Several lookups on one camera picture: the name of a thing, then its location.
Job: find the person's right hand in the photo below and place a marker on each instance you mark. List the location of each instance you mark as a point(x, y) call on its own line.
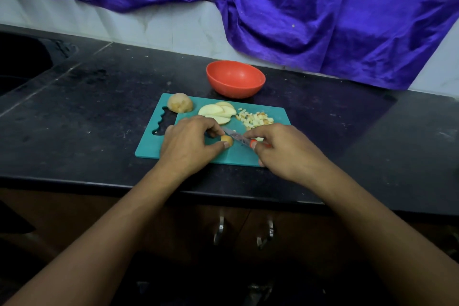
point(290, 153)

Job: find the person's left hand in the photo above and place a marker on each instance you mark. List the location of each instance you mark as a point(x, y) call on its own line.
point(186, 148)

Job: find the teal plastic cutting board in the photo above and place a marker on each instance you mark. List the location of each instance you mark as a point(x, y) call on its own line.
point(154, 146)

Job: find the whole brown potato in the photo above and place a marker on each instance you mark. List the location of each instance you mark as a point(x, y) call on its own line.
point(226, 141)

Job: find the brown potato half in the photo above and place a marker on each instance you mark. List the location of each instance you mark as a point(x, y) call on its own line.
point(180, 102)

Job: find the pile of diced apple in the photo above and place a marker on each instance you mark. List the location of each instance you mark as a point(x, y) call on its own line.
point(254, 117)

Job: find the orange bowl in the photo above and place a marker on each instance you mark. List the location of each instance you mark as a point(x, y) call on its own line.
point(235, 78)

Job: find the person's left forearm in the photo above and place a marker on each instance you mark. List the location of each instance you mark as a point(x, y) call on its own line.
point(86, 252)

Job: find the person's right forearm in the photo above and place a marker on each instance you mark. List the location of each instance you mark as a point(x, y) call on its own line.
point(394, 237)

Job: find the purple cloth curtain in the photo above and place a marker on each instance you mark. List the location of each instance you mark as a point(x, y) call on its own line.
point(323, 8)

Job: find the dark kitchen sink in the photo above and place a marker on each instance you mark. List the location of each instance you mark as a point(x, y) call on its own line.
point(25, 62)

